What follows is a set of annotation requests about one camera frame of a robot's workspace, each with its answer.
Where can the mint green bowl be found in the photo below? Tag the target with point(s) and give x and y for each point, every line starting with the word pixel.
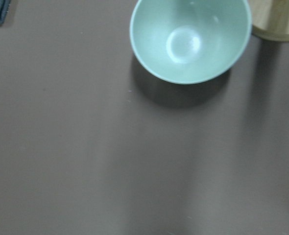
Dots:
pixel 189 41

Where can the wooden cup rack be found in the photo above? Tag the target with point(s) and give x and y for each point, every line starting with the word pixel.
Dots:
pixel 270 19

